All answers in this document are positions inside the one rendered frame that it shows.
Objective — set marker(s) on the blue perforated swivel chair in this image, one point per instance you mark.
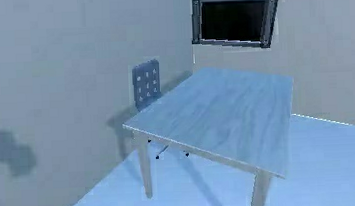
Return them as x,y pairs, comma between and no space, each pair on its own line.
146,84

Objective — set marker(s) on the pale wooden table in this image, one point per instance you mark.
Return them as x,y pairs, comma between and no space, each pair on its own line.
219,115

